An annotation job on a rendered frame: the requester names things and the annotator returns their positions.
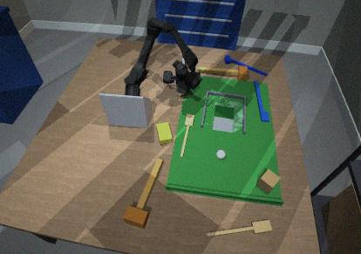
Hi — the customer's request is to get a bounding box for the green putting mat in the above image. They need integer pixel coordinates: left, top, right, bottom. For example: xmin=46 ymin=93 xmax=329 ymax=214
xmin=167 ymin=76 xmax=282 ymax=200

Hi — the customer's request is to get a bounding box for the tan cube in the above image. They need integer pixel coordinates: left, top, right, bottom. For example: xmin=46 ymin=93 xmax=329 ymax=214
xmin=257 ymin=169 xmax=281 ymax=193

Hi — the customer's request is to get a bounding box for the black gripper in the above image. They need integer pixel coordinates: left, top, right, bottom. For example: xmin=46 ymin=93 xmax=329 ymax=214
xmin=163 ymin=71 xmax=201 ymax=84

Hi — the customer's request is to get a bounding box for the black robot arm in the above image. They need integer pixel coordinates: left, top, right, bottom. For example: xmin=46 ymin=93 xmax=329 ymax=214
xmin=125 ymin=17 xmax=202 ymax=96

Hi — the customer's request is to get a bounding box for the white golf ball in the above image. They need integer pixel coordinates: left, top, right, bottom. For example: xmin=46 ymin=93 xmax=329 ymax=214
xmin=216 ymin=150 xmax=226 ymax=160

